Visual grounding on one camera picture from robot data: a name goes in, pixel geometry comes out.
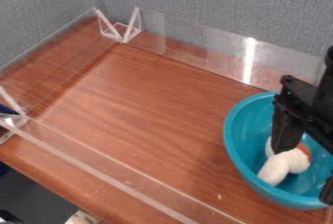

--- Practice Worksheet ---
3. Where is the clear acrylic left barrier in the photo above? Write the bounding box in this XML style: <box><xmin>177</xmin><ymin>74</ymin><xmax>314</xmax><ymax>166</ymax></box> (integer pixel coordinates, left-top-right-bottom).
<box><xmin>0</xmin><ymin>7</ymin><xmax>103</xmax><ymax>73</ymax></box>

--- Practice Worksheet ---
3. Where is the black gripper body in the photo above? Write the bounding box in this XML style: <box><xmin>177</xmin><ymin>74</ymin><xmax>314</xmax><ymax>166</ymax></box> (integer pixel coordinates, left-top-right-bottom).
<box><xmin>272</xmin><ymin>46</ymin><xmax>333</xmax><ymax>152</ymax></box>

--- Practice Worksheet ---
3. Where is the clear acrylic barrier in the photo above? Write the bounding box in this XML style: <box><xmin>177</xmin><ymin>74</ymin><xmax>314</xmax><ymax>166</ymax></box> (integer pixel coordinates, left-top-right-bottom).
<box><xmin>0</xmin><ymin>7</ymin><xmax>103</xmax><ymax>73</ymax></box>
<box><xmin>93</xmin><ymin>8</ymin><xmax>323</xmax><ymax>91</ymax></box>
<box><xmin>0</xmin><ymin>86</ymin><xmax>244</xmax><ymax>224</ymax></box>

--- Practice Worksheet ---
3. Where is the clear acrylic front barrier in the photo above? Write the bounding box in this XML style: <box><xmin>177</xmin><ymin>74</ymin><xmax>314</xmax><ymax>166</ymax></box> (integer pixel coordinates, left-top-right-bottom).
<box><xmin>0</xmin><ymin>86</ymin><xmax>244</xmax><ymax>224</ymax></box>

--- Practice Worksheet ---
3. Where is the blue plastic bowl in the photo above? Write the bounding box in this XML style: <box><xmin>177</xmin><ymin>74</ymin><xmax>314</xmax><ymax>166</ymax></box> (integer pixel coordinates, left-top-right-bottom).
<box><xmin>223</xmin><ymin>92</ymin><xmax>333</xmax><ymax>210</ymax></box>

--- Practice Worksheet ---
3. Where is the white red plush mushroom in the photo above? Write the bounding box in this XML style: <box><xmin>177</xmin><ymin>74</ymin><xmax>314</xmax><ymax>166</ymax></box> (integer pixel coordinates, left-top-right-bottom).
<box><xmin>258</xmin><ymin>139</ymin><xmax>311</xmax><ymax>186</ymax></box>

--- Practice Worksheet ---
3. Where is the clear acrylic back barrier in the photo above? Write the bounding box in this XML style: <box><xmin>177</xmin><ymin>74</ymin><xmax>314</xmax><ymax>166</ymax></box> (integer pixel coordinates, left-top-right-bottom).
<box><xmin>93</xmin><ymin>8</ymin><xmax>323</xmax><ymax>91</ymax></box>

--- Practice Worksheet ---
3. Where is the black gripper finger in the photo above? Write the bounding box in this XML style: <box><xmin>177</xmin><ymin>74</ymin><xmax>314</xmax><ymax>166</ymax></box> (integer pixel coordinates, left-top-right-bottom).
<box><xmin>318</xmin><ymin>170</ymin><xmax>333</xmax><ymax>205</ymax></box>
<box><xmin>270</xmin><ymin>106</ymin><xmax>304</xmax><ymax>154</ymax></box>

